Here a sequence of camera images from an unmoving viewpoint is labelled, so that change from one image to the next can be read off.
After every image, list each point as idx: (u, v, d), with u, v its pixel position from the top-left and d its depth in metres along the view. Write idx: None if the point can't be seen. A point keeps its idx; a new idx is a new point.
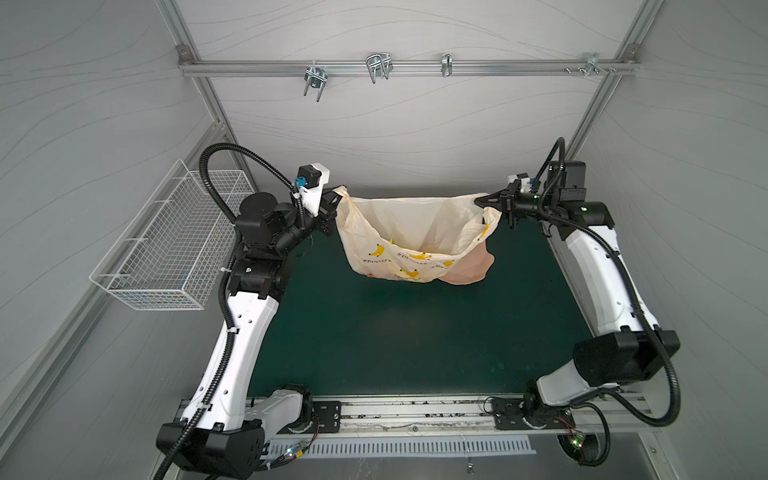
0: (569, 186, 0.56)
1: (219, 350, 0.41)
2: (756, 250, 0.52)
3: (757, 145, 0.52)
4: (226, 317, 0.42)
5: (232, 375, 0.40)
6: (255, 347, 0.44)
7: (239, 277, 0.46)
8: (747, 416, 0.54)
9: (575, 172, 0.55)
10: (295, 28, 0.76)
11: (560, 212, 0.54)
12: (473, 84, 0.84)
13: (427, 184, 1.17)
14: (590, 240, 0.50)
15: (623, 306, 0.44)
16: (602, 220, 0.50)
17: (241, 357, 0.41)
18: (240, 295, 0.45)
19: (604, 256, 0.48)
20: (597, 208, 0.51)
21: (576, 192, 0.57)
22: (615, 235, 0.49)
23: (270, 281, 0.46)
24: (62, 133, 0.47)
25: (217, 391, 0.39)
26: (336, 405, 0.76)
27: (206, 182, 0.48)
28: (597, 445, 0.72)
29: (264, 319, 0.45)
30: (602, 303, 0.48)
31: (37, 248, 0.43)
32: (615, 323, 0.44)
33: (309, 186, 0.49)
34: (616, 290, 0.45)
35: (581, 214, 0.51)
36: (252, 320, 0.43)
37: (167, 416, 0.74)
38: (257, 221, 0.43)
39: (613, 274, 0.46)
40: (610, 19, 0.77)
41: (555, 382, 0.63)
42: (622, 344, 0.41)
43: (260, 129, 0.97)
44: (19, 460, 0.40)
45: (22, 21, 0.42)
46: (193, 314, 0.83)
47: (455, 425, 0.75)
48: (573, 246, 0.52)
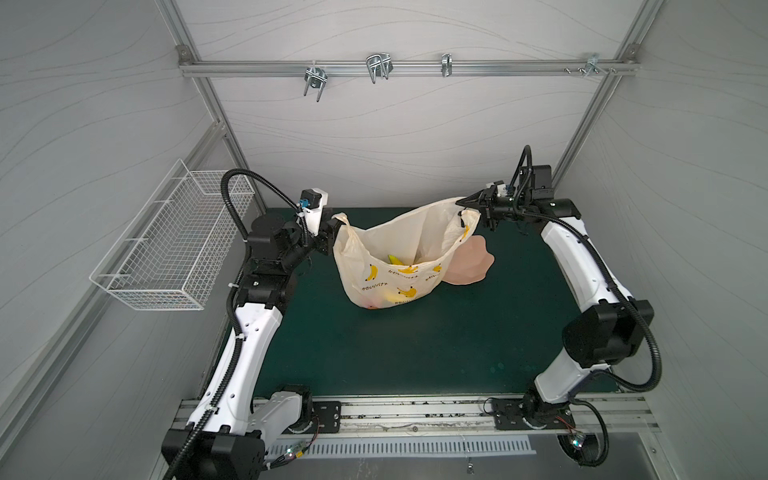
0: (538, 186, 0.62)
1: (226, 356, 0.43)
2: (755, 250, 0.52)
3: (756, 145, 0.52)
4: (235, 324, 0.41)
5: (239, 379, 0.41)
6: (261, 354, 0.46)
7: (247, 290, 0.49)
8: (746, 416, 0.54)
9: (542, 173, 0.61)
10: (296, 28, 0.76)
11: (532, 211, 0.61)
12: (473, 84, 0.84)
13: (427, 184, 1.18)
14: (561, 228, 0.55)
15: (599, 283, 0.48)
16: (572, 212, 0.56)
17: (248, 361, 0.43)
18: (248, 305, 0.48)
19: (575, 242, 0.53)
20: (565, 203, 0.57)
21: (545, 192, 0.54)
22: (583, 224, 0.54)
23: (277, 294, 0.49)
24: (61, 133, 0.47)
25: (224, 395, 0.40)
26: (336, 405, 0.76)
27: (227, 200, 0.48)
28: (597, 446, 0.72)
29: (272, 327, 0.48)
30: (579, 284, 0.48)
31: (37, 248, 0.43)
32: (594, 297, 0.48)
33: (313, 207, 0.62)
34: (591, 269, 0.49)
35: (550, 208, 0.57)
36: (260, 328, 0.46)
37: (167, 416, 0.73)
38: (266, 237, 0.48)
39: (586, 256, 0.51)
40: (610, 19, 0.77)
41: (553, 378, 0.63)
42: (602, 314, 0.44)
43: (260, 130, 0.98)
44: (19, 461, 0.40)
45: (23, 20, 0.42)
46: (193, 314, 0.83)
47: (455, 425, 0.75)
48: (548, 239, 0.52)
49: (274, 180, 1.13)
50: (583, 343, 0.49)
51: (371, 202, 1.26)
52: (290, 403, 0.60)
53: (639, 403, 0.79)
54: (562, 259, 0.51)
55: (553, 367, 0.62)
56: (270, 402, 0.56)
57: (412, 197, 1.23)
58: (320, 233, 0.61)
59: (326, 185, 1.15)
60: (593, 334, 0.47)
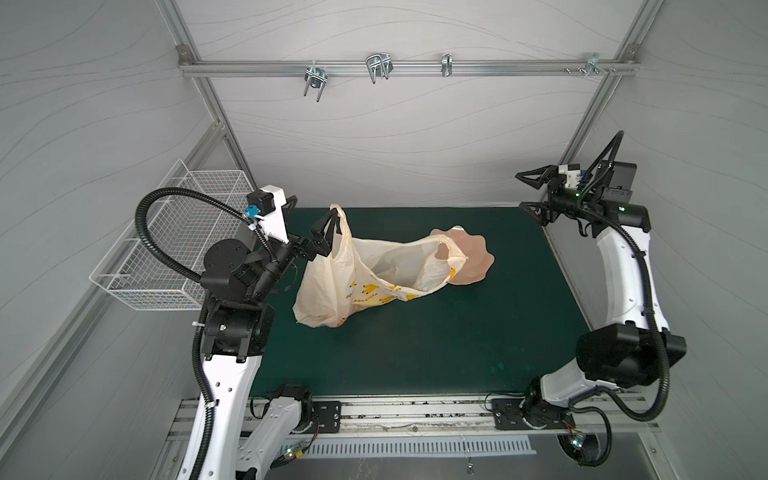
0: (614, 185, 0.56)
1: (198, 426, 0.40)
2: (756, 250, 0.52)
3: (756, 145, 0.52)
4: (204, 390, 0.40)
5: (217, 453, 0.37)
6: (239, 416, 0.40)
7: (214, 336, 0.42)
8: (747, 417, 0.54)
9: (624, 174, 0.54)
10: (295, 28, 0.76)
11: (595, 208, 0.54)
12: (473, 83, 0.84)
13: (426, 184, 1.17)
14: (618, 237, 0.50)
15: (634, 305, 0.44)
16: (638, 223, 0.50)
17: (224, 429, 0.38)
18: (216, 359, 0.41)
19: (629, 255, 0.48)
20: (638, 211, 0.51)
21: (619, 194, 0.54)
22: (647, 239, 0.49)
23: (251, 337, 0.42)
24: (61, 133, 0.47)
25: (202, 473, 0.36)
26: (336, 405, 0.76)
27: (150, 245, 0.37)
28: (597, 445, 0.72)
29: (246, 383, 0.42)
30: (615, 298, 0.48)
31: (37, 247, 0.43)
32: (622, 317, 0.44)
33: (263, 213, 0.51)
34: (632, 288, 0.45)
35: (618, 213, 0.51)
36: (232, 389, 0.40)
37: (167, 417, 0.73)
38: (226, 276, 0.38)
39: (634, 271, 0.46)
40: (610, 19, 0.77)
41: (558, 379, 0.62)
42: (623, 336, 0.42)
43: (260, 130, 0.98)
44: (18, 462, 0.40)
45: (24, 21, 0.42)
46: (192, 314, 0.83)
47: (455, 426, 0.75)
48: (602, 244, 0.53)
49: (274, 180, 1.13)
50: (595, 355, 0.47)
51: (371, 202, 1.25)
52: (286, 415, 0.59)
53: (639, 402, 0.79)
54: (609, 269, 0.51)
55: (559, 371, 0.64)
56: (265, 419, 0.56)
57: (412, 197, 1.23)
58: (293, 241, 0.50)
59: (326, 184, 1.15)
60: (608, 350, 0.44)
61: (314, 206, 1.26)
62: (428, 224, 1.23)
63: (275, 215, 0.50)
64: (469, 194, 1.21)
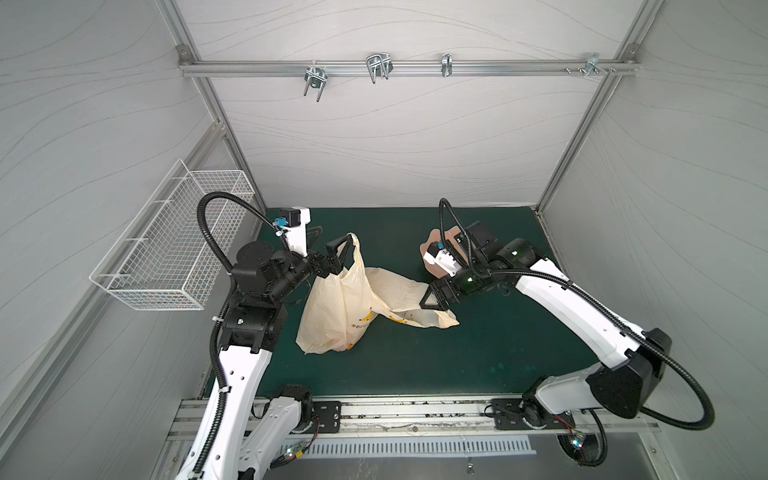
0: (482, 241, 0.58)
1: (211, 411, 0.41)
2: (756, 250, 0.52)
3: (756, 146, 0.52)
4: (219, 374, 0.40)
5: (226, 437, 0.39)
6: (248, 408, 0.43)
7: (231, 330, 0.46)
8: (748, 417, 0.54)
9: (479, 230, 0.58)
10: (295, 28, 0.76)
11: (497, 264, 0.54)
12: (473, 83, 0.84)
13: (426, 186, 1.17)
14: (540, 280, 0.50)
15: (611, 332, 0.43)
16: (535, 256, 0.51)
17: (235, 415, 0.40)
18: (232, 350, 0.44)
19: (562, 289, 0.48)
20: (526, 247, 0.52)
21: (490, 244, 0.58)
22: (551, 265, 0.50)
23: (263, 333, 0.45)
24: (62, 133, 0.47)
25: (208, 457, 0.38)
26: (336, 405, 0.76)
27: (204, 232, 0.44)
28: (597, 445, 0.72)
29: (258, 373, 0.45)
30: (591, 335, 0.47)
31: (37, 247, 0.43)
32: (617, 352, 0.43)
33: (291, 223, 0.60)
34: (596, 319, 0.45)
35: (515, 257, 0.51)
36: (244, 376, 0.43)
37: (167, 417, 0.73)
38: (253, 269, 0.44)
39: (580, 305, 0.46)
40: (610, 18, 0.77)
41: (560, 396, 0.61)
42: (640, 374, 0.40)
43: (260, 130, 0.98)
44: (19, 461, 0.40)
45: (24, 21, 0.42)
46: (192, 314, 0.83)
47: (455, 425, 0.75)
48: (529, 290, 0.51)
49: (273, 180, 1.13)
50: (627, 399, 0.44)
51: (370, 202, 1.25)
52: (286, 415, 0.59)
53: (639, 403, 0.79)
54: (562, 311, 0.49)
55: (555, 380, 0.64)
56: (265, 421, 0.56)
57: (412, 197, 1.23)
58: (312, 255, 0.56)
59: (325, 184, 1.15)
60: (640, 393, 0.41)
61: (314, 206, 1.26)
62: (428, 224, 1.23)
63: (301, 230, 0.58)
64: (469, 194, 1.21)
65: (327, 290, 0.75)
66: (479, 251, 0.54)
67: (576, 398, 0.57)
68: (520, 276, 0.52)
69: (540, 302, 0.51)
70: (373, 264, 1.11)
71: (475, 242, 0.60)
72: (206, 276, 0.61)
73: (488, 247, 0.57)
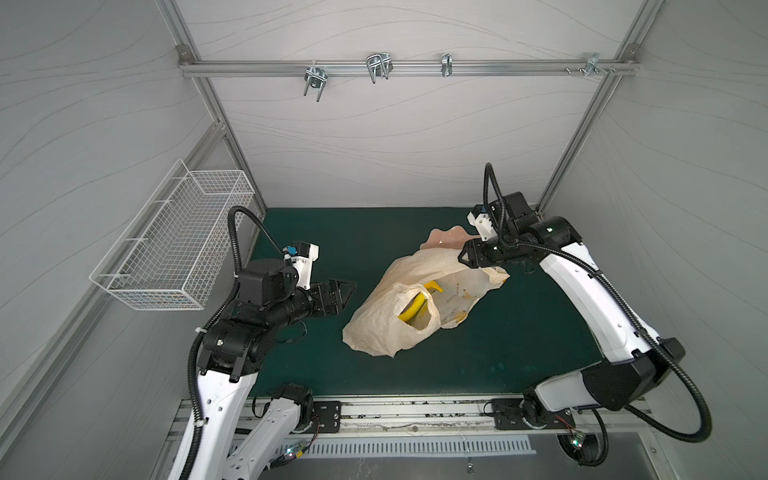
0: (518, 212, 0.55)
1: (186, 442, 0.38)
2: (754, 249, 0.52)
3: (757, 145, 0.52)
4: (195, 408, 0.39)
5: (200, 475, 0.37)
6: (227, 435, 0.40)
7: (211, 348, 0.41)
8: (746, 416, 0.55)
9: (517, 200, 0.56)
10: (295, 28, 0.76)
11: (528, 237, 0.51)
12: (472, 84, 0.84)
13: (426, 186, 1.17)
14: (567, 262, 0.48)
15: (625, 329, 0.42)
16: (569, 237, 0.49)
17: (210, 450, 0.38)
18: (210, 374, 0.40)
19: (586, 277, 0.46)
20: (562, 225, 0.50)
21: (527, 217, 0.55)
22: (585, 251, 0.47)
23: (246, 355, 0.41)
24: (62, 133, 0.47)
25: None
26: (336, 405, 0.76)
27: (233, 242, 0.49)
28: (597, 446, 0.72)
29: (237, 402, 0.41)
30: (602, 328, 0.46)
31: (37, 248, 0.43)
32: (624, 348, 0.42)
33: (300, 253, 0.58)
34: (613, 313, 0.43)
35: (548, 235, 0.49)
36: (222, 408, 0.39)
37: (167, 417, 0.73)
38: (260, 279, 0.44)
39: (602, 294, 0.44)
40: (610, 18, 0.77)
41: (556, 394, 0.62)
42: (642, 373, 0.39)
43: (260, 129, 0.97)
44: (19, 461, 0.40)
45: (23, 20, 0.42)
46: (192, 313, 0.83)
47: (455, 425, 0.75)
48: (552, 271, 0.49)
49: (274, 180, 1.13)
50: (616, 393, 0.44)
51: (371, 202, 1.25)
52: (285, 418, 0.60)
53: (639, 403, 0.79)
54: (576, 297, 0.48)
55: (555, 381, 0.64)
56: (261, 425, 0.55)
57: (412, 197, 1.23)
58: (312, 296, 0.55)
59: (325, 184, 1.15)
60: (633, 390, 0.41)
61: (314, 206, 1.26)
62: (428, 224, 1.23)
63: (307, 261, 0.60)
64: (469, 194, 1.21)
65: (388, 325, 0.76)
66: (512, 222, 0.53)
67: (572, 395, 0.58)
68: (547, 255, 0.51)
69: (558, 282, 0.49)
70: (373, 264, 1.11)
71: (509, 212, 0.58)
72: (206, 277, 0.61)
73: (523, 220, 0.55)
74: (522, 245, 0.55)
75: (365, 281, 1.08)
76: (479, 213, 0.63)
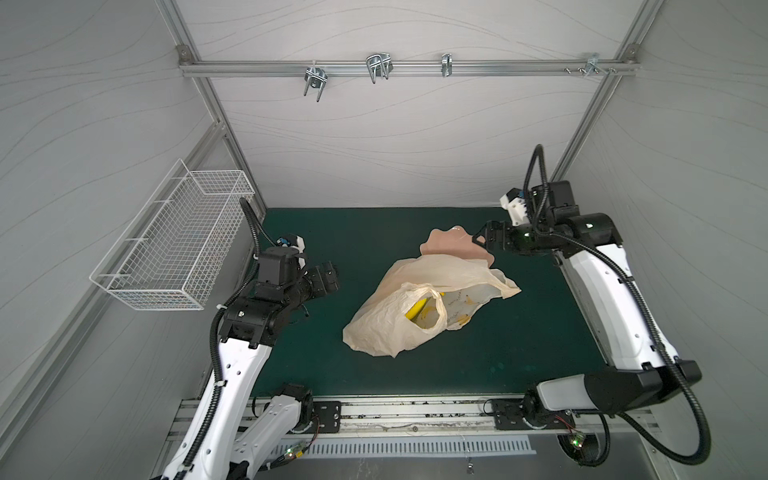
0: (559, 203, 0.54)
1: (204, 405, 0.40)
2: (755, 249, 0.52)
3: (757, 145, 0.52)
4: (216, 370, 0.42)
5: (216, 435, 0.38)
6: (242, 400, 0.42)
7: (231, 320, 0.45)
8: (746, 415, 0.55)
9: (562, 189, 0.52)
10: (295, 28, 0.76)
11: (564, 230, 0.49)
12: (472, 84, 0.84)
13: (426, 186, 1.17)
14: (599, 263, 0.46)
15: (641, 340, 0.41)
16: (608, 237, 0.46)
17: (226, 412, 0.40)
18: (230, 342, 0.43)
19: (616, 281, 0.44)
20: (604, 223, 0.46)
21: (568, 209, 0.52)
22: (623, 255, 0.45)
23: (263, 327, 0.44)
24: (61, 133, 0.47)
25: (200, 450, 0.38)
26: (336, 405, 0.76)
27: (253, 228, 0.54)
28: (597, 446, 0.72)
29: (254, 370, 0.44)
30: (617, 335, 0.44)
31: (37, 247, 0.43)
32: (635, 360, 0.41)
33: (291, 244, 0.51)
34: (633, 323, 0.42)
35: (587, 231, 0.46)
36: (240, 373, 0.42)
37: (167, 417, 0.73)
38: (278, 260, 0.49)
39: (628, 303, 0.42)
40: (610, 19, 0.77)
41: (557, 393, 0.62)
42: (646, 383, 0.38)
43: (260, 130, 0.98)
44: (19, 461, 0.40)
45: (23, 21, 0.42)
46: (193, 313, 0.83)
47: (455, 425, 0.75)
48: (582, 268, 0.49)
49: (274, 180, 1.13)
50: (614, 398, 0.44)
51: (371, 202, 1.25)
52: (285, 413, 0.59)
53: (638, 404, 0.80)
54: (599, 298, 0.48)
55: (558, 382, 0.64)
56: (263, 417, 0.56)
57: (412, 197, 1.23)
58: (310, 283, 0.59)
59: (325, 184, 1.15)
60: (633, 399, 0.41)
61: (314, 206, 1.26)
62: (428, 224, 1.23)
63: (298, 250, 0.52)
64: (469, 194, 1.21)
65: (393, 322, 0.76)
66: (552, 211, 0.57)
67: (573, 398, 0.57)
68: (580, 251, 0.49)
69: (584, 281, 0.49)
70: (373, 264, 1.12)
71: (551, 199, 0.55)
72: (206, 276, 0.61)
73: (563, 211, 0.52)
74: (556, 236, 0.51)
75: (366, 281, 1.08)
76: (514, 197, 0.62)
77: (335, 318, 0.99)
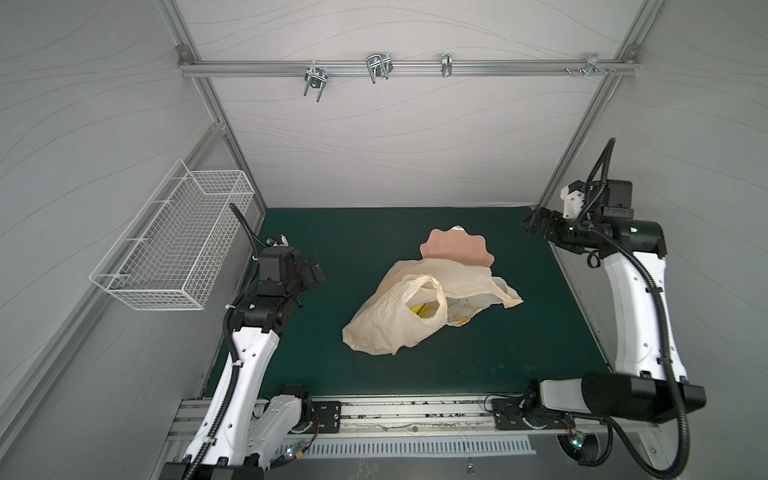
0: (613, 203, 0.51)
1: (223, 387, 0.43)
2: (755, 249, 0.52)
3: (756, 145, 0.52)
4: (232, 351, 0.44)
5: (237, 410, 0.41)
6: (258, 381, 0.45)
7: (242, 314, 0.49)
8: (745, 415, 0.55)
9: (619, 190, 0.50)
10: (295, 28, 0.76)
11: (604, 228, 0.48)
12: (472, 84, 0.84)
13: (426, 186, 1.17)
14: (629, 267, 0.44)
15: (649, 350, 0.40)
16: (651, 245, 0.44)
17: (246, 390, 0.43)
18: (243, 330, 0.48)
19: (643, 289, 0.43)
20: (651, 231, 0.45)
21: (621, 211, 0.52)
22: (660, 266, 0.43)
23: (273, 316, 0.49)
24: (61, 133, 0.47)
25: (222, 426, 0.40)
26: (336, 405, 0.76)
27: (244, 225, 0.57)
28: (597, 446, 0.72)
29: (268, 353, 0.48)
30: (627, 341, 0.43)
31: (37, 247, 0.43)
32: (636, 365, 0.40)
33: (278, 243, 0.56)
34: (647, 333, 0.41)
35: (630, 235, 0.45)
36: (256, 354, 0.46)
37: (167, 417, 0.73)
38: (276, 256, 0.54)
39: (649, 312, 0.41)
40: (610, 19, 0.77)
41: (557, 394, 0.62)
42: (637, 388, 0.38)
43: (260, 130, 0.98)
44: (18, 461, 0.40)
45: (23, 21, 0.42)
46: (193, 313, 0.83)
47: (455, 425, 0.75)
48: (612, 270, 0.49)
49: (274, 180, 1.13)
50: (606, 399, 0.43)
51: (371, 202, 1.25)
52: (287, 409, 0.59)
53: None
54: (619, 299, 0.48)
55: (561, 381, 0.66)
56: (267, 413, 0.56)
57: (412, 197, 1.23)
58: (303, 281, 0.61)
59: (325, 184, 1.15)
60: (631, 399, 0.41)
61: (315, 206, 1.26)
62: (428, 224, 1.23)
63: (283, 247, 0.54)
64: (469, 194, 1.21)
65: (392, 315, 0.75)
66: (604, 208, 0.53)
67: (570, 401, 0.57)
68: (614, 252, 0.47)
69: (611, 282, 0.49)
70: (373, 264, 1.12)
71: (604, 197, 0.53)
72: (206, 276, 0.61)
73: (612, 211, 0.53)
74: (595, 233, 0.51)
75: (366, 281, 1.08)
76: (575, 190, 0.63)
77: (335, 318, 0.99)
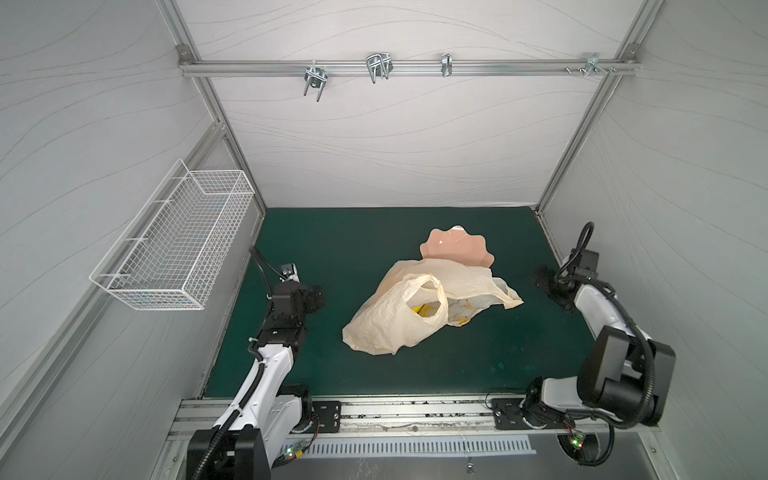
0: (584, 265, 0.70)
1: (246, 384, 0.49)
2: (755, 249, 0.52)
3: (756, 145, 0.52)
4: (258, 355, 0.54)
5: (261, 393, 0.47)
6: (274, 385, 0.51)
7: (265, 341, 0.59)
8: (745, 415, 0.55)
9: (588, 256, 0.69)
10: (295, 28, 0.76)
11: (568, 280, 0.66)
12: (472, 84, 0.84)
13: (426, 186, 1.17)
14: (592, 288, 0.59)
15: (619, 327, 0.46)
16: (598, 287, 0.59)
17: (269, 382, 0.50)
18: (268, 346, 0.57)
19: (605, 299, 0.55)
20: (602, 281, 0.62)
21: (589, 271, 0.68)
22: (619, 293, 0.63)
23: (291, 344, 0.58)
24: (62, 133, 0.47)
25: (248, 402, 0.46)
26: (336, 405, 0.76)
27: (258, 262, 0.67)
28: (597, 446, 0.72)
29: (285, 365, 0.56)
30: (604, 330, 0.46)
31: (37, 247, 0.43)
32: None
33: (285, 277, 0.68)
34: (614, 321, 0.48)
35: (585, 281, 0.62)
36: (278, 359, 0.54)
37: (167, 417, 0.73)
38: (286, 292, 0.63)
39: (612, 308, 0.52)
40: (609, 19, 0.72)
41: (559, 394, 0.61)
42: (615, 332, 0.45)
43: (260, 130, 0.98)
44: (19, 460, 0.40)
45: (24, 21, 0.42)
46: (193, 313, 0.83)
47: (455, 425, 0.75)
48: (584, 298, 0.61)
49: (274, 180, 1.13)
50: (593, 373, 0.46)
51: (371, 202, 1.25)
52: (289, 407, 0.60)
53: None
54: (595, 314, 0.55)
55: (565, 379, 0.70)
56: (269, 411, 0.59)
57: (412, 197, 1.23)
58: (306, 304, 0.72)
59: (325, 184, 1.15)
60: (601, 361, 0.45)
61: (315, 206, 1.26)
62: (428, 224, 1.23)
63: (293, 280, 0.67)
64: (469, 194, 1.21)
65: (392, 313, 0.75)
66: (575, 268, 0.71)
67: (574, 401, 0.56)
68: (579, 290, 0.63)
69: (587, 306, 0.59)
70: (373, 264, 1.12)
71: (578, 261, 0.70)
72: (206, 276, 0.61)
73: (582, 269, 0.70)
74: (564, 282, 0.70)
75: (366, 281, 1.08)
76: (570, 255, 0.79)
77: (335, 318, 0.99)
